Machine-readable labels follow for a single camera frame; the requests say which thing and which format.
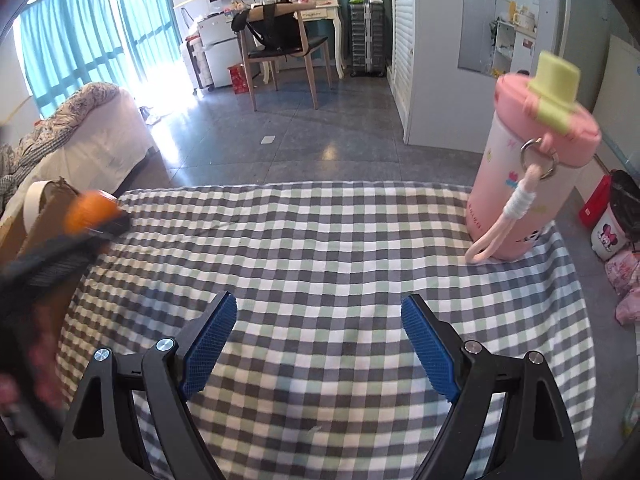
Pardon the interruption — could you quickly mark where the teal window curtain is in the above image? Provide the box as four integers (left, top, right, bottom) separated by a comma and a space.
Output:
17, 0, 183, 118

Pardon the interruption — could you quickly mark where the white fridge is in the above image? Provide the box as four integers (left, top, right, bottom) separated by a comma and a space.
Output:
196, 12, 251, 92

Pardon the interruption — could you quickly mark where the checkered tablecloth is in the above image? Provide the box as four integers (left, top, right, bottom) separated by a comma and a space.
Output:
57, 182, 598, 480

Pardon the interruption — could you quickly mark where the white louvred cabinet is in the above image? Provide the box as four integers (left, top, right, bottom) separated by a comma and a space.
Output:
389, 0, 503, 157

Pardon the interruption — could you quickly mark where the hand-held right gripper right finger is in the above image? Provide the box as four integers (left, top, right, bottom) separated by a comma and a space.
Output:
400, 294, 583, 480

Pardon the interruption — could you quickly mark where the pink plastic bag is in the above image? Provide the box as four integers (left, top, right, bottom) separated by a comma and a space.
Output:
605, 252, 640, 326

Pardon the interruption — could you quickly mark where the red paper bag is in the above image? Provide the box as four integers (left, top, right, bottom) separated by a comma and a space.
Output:
227, 62, 251, 95

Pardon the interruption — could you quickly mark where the bed with white sheet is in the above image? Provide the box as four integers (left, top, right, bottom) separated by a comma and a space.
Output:
0, 85, 173, 241

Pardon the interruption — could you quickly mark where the pink water bottle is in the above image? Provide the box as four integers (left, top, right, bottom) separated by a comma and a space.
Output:
465, 50, 602, 264

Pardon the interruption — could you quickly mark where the person's left hand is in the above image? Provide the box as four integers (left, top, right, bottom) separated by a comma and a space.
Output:
0, 340, 68, 411

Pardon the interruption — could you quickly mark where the white kitchen shelf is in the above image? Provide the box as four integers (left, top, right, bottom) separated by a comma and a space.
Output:
492, 15, 538, 77

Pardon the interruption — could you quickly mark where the red shopping bag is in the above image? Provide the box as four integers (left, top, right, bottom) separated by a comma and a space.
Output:
579, 174, 613, 228

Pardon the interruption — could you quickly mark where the brown cardboard box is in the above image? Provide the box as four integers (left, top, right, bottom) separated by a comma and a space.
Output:
0, 177, 108, 361

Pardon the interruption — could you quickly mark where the white cartoon trash bin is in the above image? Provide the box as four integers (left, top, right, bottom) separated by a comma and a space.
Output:
591, 170, 640, 262

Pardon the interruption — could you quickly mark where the grey door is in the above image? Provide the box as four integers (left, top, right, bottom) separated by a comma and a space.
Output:
540, 0, 616, 111

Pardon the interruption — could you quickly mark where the orange packet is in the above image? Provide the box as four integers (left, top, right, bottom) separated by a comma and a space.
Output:
66, 189, 122, 235

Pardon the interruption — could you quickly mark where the patterned duvet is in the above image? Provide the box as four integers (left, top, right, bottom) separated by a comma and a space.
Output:
0, 82, 126, 196

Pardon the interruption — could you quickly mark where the black backpack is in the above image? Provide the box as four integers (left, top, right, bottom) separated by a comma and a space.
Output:
231, 2, 301, 53

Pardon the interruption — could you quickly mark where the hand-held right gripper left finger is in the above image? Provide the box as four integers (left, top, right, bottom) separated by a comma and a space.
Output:
60, 290, 238, 480

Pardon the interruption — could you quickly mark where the white water dispenser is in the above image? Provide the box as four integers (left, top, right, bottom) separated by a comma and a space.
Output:
182, 39, 207, 93

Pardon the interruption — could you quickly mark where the black ribbed suitcase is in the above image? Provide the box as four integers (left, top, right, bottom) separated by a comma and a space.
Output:
347, 0, 387, 78

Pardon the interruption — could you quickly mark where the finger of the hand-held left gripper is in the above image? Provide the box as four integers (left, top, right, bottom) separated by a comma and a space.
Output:
15, 210, 131, 267
5, 244, 114, 307

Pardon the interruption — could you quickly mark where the wooden chair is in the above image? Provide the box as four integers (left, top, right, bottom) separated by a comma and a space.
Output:
239, 4, 335, 112

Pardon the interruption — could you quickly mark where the white dressing table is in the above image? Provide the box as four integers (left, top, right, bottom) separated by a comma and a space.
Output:
260, 0, 347, 81

